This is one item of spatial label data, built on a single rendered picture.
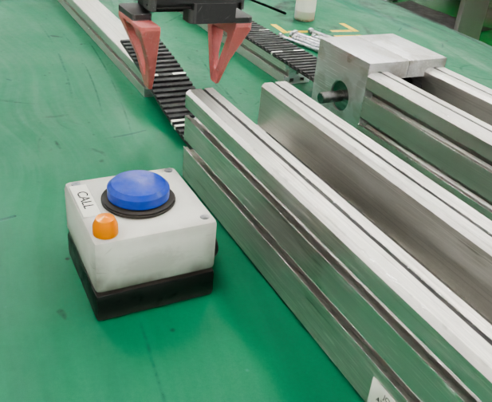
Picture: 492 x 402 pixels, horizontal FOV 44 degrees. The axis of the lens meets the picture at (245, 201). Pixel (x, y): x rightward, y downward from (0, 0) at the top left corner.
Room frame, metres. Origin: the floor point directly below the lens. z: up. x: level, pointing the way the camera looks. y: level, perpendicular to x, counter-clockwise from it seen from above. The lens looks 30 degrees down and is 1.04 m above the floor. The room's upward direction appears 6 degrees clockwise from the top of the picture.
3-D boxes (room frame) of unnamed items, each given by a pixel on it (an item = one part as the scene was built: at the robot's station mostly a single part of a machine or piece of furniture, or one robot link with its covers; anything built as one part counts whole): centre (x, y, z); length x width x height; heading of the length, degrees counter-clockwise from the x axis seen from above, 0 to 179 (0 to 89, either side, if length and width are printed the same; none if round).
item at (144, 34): (0.61, 0.10, 0.86); 0.07 x 0.07 x 0.09; 32
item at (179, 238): (0.34, 0.06, 0.81); 0.10 x 0.08 x 0.06; 119
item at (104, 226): (0.30, 0.08, 0.85); 0.02 x 0.02 x 0.01
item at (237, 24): (0.64, 0.06, 0.86); 0.07 x 0.07 x 0.09; 32
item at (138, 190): (0.34, 0.07, 0.84); 0.04 x 0.04 x 0.02
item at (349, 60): (0.63, -0.12, 0.83); 0.12 x 0.09 x 0.10; 119
